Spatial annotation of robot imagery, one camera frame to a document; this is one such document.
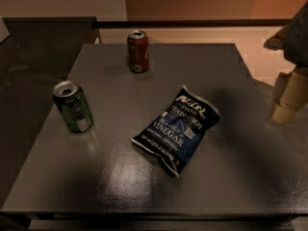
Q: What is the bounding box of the blue chip bag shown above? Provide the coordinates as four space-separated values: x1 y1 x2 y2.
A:
131 86 220 176

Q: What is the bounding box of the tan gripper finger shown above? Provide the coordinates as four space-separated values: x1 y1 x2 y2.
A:
269 66 308 124
264 27 287 51

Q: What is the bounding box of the green soda can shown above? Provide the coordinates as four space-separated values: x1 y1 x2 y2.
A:
53 81 93 133

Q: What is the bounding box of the red soda can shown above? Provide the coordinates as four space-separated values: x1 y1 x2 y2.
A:
127 30 149 73

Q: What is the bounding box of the white paper sheet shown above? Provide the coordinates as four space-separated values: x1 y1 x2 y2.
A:
0 17 10 43

